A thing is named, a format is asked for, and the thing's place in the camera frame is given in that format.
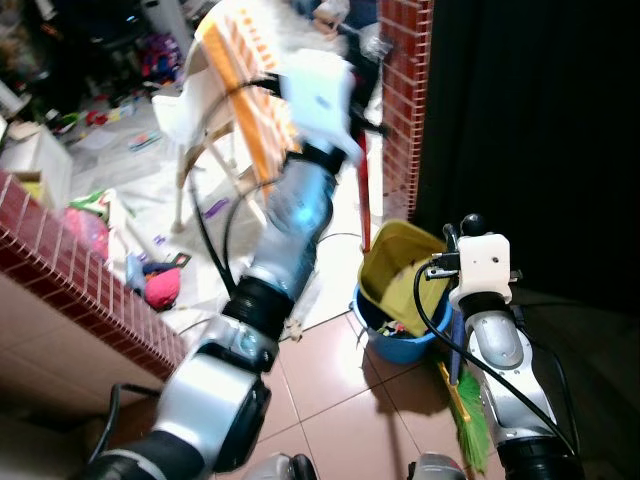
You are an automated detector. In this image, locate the robot left leg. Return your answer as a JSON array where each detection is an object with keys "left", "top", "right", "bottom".
[{"left": 243, "top": 452, "right": 319, "bottom": 480}]

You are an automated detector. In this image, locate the yellow dustpan with red handle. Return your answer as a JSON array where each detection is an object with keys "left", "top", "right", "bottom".
[{"left": 355, "top": 150, "right": 453, "bottom": 337}]

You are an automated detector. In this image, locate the blue plastic bucket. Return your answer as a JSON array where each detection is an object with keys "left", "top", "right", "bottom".
[{"left": 350, "top": 288, "right": 463, "bottom": 366}]

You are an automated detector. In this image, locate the black curtain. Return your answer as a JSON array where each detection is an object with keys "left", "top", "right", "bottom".
[{"left": 413, "top": 0, "right": 640, "bottom": 316}]

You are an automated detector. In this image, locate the green bristle broom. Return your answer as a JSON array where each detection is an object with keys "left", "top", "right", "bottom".
[{"left": 437, "top": 310, "right": 493, "bottom": 476}]

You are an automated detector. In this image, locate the robot leg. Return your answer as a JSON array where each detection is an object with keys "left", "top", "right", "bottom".
[
  {"left": 243, "top": 452, "right": 319, "bottom": 480},
  {"left": 408, "top": 452, "right": 468, "bottom": 480}
]

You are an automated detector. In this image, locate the robot right leg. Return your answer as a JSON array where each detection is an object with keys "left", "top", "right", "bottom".
[{"left": 408, "top": 452, "right": 468, "bottom": 480}]

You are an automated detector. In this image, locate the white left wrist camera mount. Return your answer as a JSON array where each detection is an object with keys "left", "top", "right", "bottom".
[{"left": 280, "top": 50, "right": 367, "bottom": 167}]

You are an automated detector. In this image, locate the open box with yellow inside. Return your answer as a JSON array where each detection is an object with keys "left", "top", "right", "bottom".
[{"left": 0, "top": 122, "right": 74, "bottom": 211}]

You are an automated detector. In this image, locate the white chair with wooden legs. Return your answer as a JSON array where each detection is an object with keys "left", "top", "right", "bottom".
[{"left": 150, "top": 45, "right": 301, "bottom": 237}]

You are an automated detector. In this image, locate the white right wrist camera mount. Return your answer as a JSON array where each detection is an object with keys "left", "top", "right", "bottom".
[{"left": 450, "top": 232, "right": 512, "bottom": 307}]

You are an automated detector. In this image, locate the colourful toy pile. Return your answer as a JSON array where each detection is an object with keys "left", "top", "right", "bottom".
[{"left": 140, "top": 30, "right": 187, "bottom": 86}]

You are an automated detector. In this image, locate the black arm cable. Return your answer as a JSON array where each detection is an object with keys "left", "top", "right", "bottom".
[
  {"left": 188, "top": 80, "right": 301, "bottom": 296},
  {"left": 412, "top": 255, "right": 579, "bottom": 459}
]

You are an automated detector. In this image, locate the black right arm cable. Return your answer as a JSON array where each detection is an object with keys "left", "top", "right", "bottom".
[{"left": 412, "top": 255, "right": 579, "bottom": 459}]

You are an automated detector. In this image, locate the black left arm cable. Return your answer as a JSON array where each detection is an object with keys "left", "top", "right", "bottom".
[{"left": 188, "top": 80, "right": 301, "bottom": 296}]

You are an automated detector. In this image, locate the pink bag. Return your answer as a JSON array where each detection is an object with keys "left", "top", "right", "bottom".
[{"left": 62, "top": 195, "right": 113, "bottom": 261}]

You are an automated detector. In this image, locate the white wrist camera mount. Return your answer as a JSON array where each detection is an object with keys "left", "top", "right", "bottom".
[
  {"left": 280, "top": 50, "right": 367, "bottom": 167},
  {"left": 450, "top": 232, "right": 512, "bottom": 307}
]

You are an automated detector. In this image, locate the pink round toy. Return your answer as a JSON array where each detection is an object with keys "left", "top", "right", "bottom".
[{"left": 143, "top": 265, "right": 183, "bottom": 311}]

